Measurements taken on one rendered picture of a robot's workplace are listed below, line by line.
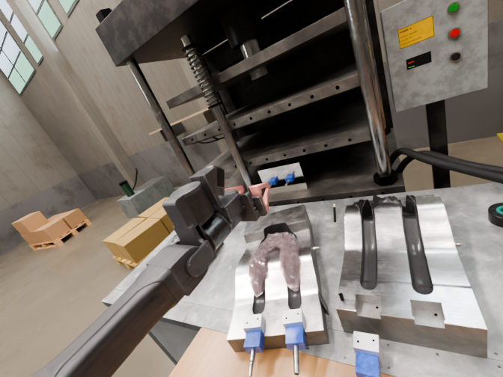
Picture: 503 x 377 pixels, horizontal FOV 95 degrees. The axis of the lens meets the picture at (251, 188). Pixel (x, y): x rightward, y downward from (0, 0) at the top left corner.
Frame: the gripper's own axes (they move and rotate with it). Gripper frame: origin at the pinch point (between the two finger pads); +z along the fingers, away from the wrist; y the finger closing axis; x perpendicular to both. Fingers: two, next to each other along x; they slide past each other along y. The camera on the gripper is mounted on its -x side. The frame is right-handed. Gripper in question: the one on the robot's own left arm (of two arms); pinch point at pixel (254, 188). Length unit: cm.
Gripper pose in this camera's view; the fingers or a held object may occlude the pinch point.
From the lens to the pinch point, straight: 56.1
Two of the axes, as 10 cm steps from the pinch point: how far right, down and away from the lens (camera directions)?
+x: 3.6, 8.6, 3.5
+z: 4.8, -5.0, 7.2
